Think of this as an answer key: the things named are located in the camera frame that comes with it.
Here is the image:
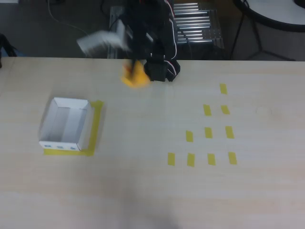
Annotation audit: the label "long yellow tape strip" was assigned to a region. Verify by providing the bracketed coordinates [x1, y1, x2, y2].
[82, 101, 104, 157]
[43, 148, 96, 157]

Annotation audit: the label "aluminium profile rack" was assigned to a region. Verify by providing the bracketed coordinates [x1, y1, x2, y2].
[107, 2, 226, 59]

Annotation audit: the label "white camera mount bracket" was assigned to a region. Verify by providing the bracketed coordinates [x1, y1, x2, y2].
[76, 30, 131, 55]

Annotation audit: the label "red white servo wires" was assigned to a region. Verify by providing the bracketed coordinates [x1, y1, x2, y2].
[164, 0, 180, 75]

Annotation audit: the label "black object at table edge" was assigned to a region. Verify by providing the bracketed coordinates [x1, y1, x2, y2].
[0, 33, 18, 70]

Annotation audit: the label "yellow rubber duck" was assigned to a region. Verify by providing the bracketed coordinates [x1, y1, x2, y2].
[120, 59, 151, 89]

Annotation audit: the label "round white table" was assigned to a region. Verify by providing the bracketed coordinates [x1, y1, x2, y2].
[238, 0, 305, 33]

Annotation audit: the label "thin white cable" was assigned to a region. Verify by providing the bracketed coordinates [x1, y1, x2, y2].
[47, 0, 92, 36]

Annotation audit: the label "white cardboard box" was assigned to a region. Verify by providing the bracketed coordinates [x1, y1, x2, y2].
[39, 97, 92, 152]

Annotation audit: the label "black metal table base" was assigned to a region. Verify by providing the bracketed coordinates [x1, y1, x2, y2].
[229, 7, 297, 62]

